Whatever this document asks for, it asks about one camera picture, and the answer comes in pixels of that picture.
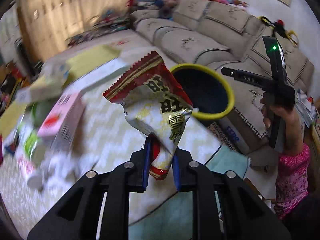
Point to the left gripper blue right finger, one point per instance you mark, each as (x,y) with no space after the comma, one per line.
(176,171)

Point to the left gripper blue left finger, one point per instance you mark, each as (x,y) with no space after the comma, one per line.
(147,152)

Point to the red white snack bag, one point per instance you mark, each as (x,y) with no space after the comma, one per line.
(155,104)

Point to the pink sleeved forearm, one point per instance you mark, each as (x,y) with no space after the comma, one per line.
(291,181)

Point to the yellow rimmed black trash bin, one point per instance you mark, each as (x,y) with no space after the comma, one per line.
(212,96)

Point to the person right hand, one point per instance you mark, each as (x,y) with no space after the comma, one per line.
(294,141)

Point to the patterned table cloth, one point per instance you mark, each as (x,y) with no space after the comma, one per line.
(104,136)

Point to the black yellow plush toy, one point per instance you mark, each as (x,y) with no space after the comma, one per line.
(278,27)

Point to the pink strawberry milk carton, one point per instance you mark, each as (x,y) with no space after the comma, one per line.
(61,122)

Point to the floral floor mat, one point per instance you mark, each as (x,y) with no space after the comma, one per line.
(131,45)

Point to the green white bottle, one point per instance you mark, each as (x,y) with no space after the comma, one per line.
(32,145)

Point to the pale green cardboard box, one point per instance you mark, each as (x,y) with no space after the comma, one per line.
(47,86)

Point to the low shelf of books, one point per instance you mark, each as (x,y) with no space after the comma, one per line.
(99,30)

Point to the cream curtains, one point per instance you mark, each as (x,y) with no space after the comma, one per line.
(49,23)

